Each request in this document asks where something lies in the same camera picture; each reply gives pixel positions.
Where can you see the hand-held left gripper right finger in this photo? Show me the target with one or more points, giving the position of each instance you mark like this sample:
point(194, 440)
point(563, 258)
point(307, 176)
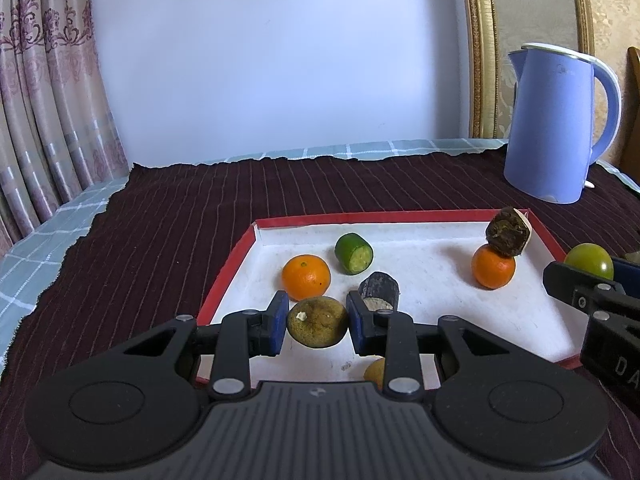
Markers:
point(354, 322)

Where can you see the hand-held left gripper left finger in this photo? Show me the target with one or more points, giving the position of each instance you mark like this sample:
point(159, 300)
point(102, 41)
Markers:
point(279, 322)

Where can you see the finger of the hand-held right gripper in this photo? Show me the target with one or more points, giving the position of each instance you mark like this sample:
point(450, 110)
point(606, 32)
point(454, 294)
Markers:
point(570, 285)
point(627, 272)

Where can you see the green round tomato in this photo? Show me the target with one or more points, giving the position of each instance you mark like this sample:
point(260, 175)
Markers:
point(590, 259)

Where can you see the brownish green citrus fruit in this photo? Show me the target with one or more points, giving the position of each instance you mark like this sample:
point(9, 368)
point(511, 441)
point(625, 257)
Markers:
point(317, 322)

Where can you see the dark sugarcane piece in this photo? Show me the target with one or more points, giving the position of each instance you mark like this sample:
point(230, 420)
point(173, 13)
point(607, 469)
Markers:
point(378, 290)

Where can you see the orange tangerine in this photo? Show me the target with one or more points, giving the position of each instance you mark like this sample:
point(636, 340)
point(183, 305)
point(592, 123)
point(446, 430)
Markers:
point(306, 277)
point(493, 267)

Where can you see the green cucumber piece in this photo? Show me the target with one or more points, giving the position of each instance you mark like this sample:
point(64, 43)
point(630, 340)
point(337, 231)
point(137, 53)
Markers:
point(354, 253)

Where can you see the dark-skinned white-flesh fruit piece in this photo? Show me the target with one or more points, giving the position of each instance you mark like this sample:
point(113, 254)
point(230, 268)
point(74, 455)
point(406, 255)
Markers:
point(507, 232)

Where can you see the red cardboard box tray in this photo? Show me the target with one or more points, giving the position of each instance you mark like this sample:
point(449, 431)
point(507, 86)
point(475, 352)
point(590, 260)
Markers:
point(435, 300)

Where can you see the small yellow round fruit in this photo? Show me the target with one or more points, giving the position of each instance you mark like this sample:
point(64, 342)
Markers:
point(376, 371)

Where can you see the dark striped cloth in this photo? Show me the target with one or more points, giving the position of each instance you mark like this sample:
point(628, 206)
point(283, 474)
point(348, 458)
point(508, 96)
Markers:
point(165, 220)

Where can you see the blue electric kettle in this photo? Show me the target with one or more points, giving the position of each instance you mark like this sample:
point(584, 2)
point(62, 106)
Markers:
point(550, 125)

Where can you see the wooden headboard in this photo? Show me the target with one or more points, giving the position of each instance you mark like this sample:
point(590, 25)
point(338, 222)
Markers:
point(635, 110)

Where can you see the light blue checked sheet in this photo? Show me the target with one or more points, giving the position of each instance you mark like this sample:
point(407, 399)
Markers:
point(60, 220)

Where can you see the pink patterned curtain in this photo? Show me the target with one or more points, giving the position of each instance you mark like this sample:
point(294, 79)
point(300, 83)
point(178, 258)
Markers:
point(45, 110)

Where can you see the gold framed wall panel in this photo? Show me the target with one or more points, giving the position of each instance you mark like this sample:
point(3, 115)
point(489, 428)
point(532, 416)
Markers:
point(480, 60)

